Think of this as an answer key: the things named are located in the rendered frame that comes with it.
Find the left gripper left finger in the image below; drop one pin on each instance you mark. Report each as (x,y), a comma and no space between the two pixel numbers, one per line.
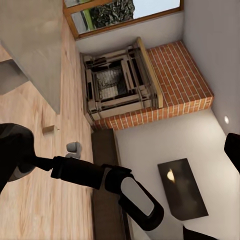
(12,150)

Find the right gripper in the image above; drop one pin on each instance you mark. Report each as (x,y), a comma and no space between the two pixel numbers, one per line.
(69,169)

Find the pillar candle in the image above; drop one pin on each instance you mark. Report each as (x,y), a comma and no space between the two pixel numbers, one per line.
(50,131)

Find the wood fireplace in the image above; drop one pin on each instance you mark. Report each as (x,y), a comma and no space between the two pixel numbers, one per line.
(116,83)

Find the cauldron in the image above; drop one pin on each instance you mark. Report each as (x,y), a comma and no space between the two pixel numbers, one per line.
(23,168)

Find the cabinet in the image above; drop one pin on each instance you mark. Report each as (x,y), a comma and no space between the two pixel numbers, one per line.
(112,222)

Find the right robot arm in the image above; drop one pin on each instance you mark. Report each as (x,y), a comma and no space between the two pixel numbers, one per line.
(142,207)

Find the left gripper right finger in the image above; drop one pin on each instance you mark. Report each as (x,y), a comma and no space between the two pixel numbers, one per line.
(232,149)

